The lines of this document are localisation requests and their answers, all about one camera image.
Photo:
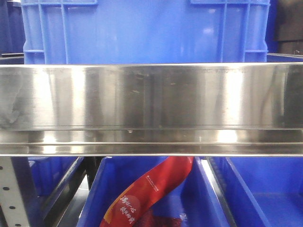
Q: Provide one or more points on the blue middle lower bin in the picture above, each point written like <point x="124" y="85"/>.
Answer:
<point x="192" y="204"/>

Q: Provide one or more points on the blue left lower bin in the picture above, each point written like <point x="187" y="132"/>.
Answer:
<point x="48" y="171"/>

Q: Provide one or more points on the large blue plastic bin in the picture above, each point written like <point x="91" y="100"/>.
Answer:
<point x="144" y="31"/>

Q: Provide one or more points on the blue right lower bin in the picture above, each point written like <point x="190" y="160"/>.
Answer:
<point x="262" y="191"/>

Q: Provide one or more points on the red snack package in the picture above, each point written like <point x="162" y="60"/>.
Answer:
<point x="144" y="192"/>

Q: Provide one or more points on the white perforated shelf upright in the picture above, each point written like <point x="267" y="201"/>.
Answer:
<point x="11" y="200"/>

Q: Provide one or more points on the stainless steel shelf rail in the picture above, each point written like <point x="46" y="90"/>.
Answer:
<point x="208" y="109"/>

